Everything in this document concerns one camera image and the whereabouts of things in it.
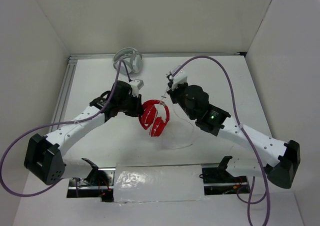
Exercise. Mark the red headphones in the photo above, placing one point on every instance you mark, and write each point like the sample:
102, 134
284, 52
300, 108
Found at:
150, 119

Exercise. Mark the aluminium frame rail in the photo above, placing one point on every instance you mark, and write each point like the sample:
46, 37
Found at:
153, 55

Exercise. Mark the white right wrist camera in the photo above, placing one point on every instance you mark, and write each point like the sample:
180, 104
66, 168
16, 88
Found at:
175, 77

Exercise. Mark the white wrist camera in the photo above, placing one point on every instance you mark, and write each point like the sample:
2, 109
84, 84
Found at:
136, 85
175, 77

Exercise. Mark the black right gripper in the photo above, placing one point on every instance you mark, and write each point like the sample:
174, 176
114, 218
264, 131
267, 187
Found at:
172, 92

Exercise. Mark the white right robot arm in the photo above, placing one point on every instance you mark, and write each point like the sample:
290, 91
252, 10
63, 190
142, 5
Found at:
280, 159

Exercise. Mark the white taped cover panel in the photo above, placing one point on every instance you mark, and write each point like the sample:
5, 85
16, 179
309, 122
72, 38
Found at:
158, 183

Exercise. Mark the white grey headphones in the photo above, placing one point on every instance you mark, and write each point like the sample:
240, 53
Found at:
129, 60

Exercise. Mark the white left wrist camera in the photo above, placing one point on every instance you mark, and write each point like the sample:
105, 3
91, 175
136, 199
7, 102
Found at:
136, 85

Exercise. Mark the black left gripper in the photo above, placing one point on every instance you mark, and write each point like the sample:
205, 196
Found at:
136, 111

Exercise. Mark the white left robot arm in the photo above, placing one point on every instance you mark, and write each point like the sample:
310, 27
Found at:
45, 154

